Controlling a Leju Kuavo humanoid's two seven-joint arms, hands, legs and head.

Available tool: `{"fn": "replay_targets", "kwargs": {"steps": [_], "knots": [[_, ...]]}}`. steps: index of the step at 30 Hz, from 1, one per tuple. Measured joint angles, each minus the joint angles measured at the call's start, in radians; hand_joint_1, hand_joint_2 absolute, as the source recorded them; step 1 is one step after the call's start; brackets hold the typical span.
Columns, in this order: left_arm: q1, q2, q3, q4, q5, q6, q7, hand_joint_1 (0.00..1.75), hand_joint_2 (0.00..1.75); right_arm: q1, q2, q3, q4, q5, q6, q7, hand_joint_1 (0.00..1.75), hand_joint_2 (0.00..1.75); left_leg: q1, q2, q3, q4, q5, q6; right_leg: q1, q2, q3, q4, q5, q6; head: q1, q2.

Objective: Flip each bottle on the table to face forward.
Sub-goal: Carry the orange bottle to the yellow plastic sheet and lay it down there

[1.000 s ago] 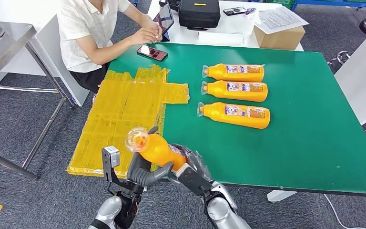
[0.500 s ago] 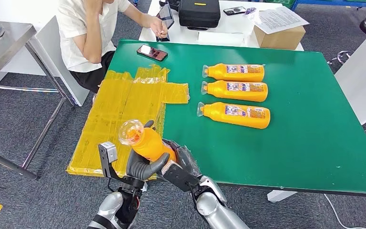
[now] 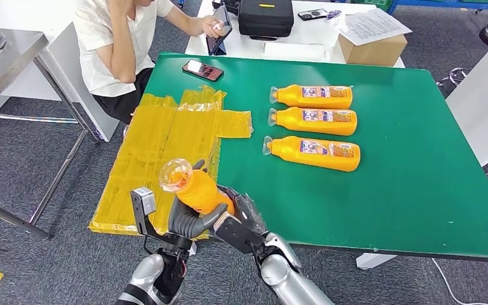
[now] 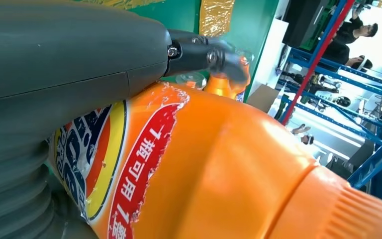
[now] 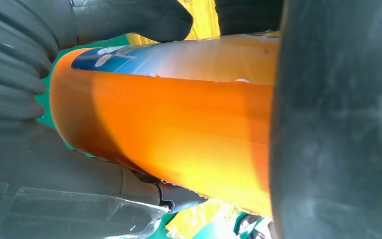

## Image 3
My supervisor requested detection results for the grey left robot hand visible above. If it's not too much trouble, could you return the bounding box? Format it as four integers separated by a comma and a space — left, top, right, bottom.
167, 159, 230, 241

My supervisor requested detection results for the person's left hand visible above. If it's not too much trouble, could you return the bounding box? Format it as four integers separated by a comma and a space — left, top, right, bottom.
201, 16, 224, 39

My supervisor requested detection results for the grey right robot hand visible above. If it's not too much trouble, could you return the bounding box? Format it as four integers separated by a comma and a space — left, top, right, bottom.
216, 185, 269, 238

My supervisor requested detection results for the tablet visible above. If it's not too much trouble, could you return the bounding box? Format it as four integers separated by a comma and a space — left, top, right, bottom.
205, 3, 233, 57

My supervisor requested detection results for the orange detergent bottle clear cap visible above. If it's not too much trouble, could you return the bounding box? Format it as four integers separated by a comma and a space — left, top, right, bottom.
159, 158, 236, 216
267, 106, 358, 137
269, 84, 353, 110
262, 135, 362, 173

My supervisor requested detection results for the dark smartphone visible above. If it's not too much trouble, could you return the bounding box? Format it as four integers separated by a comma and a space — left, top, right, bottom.
182, 58, 225, 83

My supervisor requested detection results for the black carrying case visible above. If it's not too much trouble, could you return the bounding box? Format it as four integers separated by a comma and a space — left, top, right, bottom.
238, 0, 295, 41

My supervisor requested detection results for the yellow taped cardboard mat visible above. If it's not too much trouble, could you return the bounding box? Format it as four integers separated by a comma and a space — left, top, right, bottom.
88, 85, 254, 241

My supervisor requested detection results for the person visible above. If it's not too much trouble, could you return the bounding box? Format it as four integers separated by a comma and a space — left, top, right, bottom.
73, 0, 228, 125

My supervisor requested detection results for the printed paper sheet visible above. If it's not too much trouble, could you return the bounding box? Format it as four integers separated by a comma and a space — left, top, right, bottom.
336, 8, 413, 46

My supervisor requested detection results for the brown cardboard box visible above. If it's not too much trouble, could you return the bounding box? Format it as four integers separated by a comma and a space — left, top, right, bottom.
337, 33, 408, 67

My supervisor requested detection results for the green plastic crate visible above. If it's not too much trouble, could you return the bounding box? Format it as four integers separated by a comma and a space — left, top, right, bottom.
351, 0, 397, 11

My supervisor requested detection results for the stainless steel table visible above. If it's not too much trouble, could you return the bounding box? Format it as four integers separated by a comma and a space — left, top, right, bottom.
0, 24, 102, 241

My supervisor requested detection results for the blue metal rack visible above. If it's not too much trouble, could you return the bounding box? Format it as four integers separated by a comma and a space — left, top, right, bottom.
388, 0, 488, 22

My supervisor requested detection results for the chrome chair base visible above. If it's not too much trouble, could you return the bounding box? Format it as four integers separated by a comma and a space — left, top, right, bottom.
436, 67, 472, 87

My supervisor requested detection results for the white board table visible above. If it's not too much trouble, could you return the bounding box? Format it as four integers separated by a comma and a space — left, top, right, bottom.
445, 25, 488, 167

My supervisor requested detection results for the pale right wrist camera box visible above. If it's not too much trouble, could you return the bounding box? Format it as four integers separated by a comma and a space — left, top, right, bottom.
211, 212, 267, 255

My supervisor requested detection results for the black phone with round camera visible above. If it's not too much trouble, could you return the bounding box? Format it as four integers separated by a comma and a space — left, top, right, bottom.
297, 8, 330, 22

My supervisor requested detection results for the white floor cable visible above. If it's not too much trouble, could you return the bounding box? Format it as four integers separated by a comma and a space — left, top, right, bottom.
431, 257, 488, 305

